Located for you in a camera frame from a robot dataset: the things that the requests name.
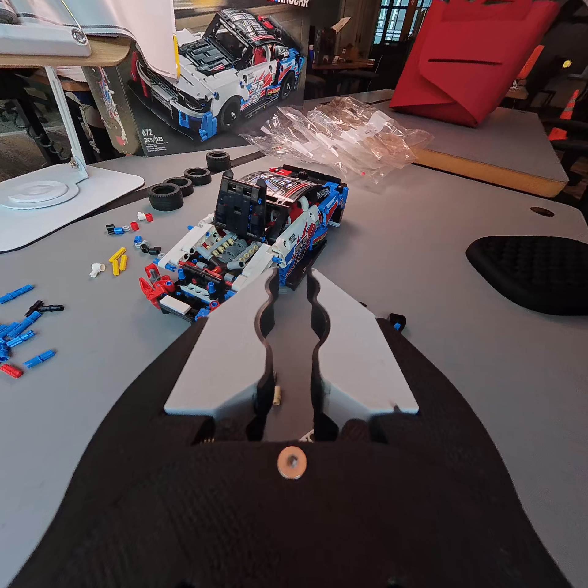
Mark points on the instruction booklet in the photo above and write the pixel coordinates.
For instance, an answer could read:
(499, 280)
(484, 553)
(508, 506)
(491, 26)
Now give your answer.
(147, 36)

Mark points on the white elbow connector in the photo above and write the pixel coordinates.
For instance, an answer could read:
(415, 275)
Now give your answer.
(95, 272)

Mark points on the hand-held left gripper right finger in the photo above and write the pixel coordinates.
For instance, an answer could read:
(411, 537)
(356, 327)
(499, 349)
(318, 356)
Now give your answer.
(363, 367)

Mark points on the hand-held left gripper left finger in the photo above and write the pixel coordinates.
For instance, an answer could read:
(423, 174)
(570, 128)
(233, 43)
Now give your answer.
(220, 367)

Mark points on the brown wooden table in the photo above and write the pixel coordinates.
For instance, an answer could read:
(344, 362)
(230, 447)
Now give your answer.
(344, 66)

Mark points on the window with dark frames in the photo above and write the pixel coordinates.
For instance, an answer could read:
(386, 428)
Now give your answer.
(399, 23)

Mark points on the black toy tire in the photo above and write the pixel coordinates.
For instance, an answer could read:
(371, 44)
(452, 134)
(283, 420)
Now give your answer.
(197, 180)
(186, 189)
(218, 166)
(165, 204)

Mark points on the red connector pin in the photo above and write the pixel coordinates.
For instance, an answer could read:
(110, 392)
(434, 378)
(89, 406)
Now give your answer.
(11, 370)

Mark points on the pile of blue pins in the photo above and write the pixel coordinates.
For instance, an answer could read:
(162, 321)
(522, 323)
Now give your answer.
(18, 337)

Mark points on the toy car set box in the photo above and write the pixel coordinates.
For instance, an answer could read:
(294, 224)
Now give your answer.
(220, 69)

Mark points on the pile of clear plastic bags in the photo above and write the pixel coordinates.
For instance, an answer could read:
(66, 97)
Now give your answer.
(330, 133)

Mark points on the tan connector pin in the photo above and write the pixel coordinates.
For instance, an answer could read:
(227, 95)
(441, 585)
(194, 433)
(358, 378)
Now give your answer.
(277, 395)

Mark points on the black connector pin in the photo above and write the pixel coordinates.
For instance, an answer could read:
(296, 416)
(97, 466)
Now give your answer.
(33, 307)
(51, 307)

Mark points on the black triangular connector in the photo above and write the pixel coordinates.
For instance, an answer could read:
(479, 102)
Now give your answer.
(396, 318)

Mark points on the toy brick race car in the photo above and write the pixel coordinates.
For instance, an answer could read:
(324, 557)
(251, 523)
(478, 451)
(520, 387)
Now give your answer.
(298, 229)

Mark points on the white book stand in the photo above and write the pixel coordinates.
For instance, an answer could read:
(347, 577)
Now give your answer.
(69, 206)

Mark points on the red paper bag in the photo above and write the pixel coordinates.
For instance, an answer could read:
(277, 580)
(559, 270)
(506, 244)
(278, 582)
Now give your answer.
(459, 69)

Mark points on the black mesh cushion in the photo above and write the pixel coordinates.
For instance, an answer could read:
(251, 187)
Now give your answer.
(528, 275)

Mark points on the orange striped traffic cone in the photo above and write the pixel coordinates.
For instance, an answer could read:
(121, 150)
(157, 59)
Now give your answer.
(568, 108)

